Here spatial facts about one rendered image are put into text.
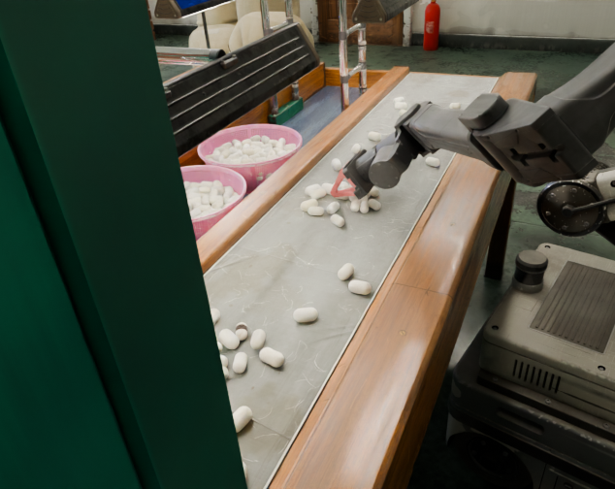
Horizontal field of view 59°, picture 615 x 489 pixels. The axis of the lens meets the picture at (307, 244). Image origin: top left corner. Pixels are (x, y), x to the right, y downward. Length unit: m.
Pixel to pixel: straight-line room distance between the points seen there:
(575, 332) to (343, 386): 0.69
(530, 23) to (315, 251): 4.64
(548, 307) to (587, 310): 0.08
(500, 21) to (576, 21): 0.62
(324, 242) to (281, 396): 0.37
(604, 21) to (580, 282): 4.16
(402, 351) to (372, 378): 0.06
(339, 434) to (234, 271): 0.41
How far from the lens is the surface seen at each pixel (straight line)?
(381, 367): 0.73
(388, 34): 5.71
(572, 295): 1.39
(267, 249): 1.01
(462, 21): 5.56
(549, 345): 1.24
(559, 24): 5.45
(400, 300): 0.83
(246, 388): 0.75
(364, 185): 1.05
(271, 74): 0.84
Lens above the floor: 1.29
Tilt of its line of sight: 33 degrees down
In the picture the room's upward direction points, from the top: 4 degrees counter-clockwise
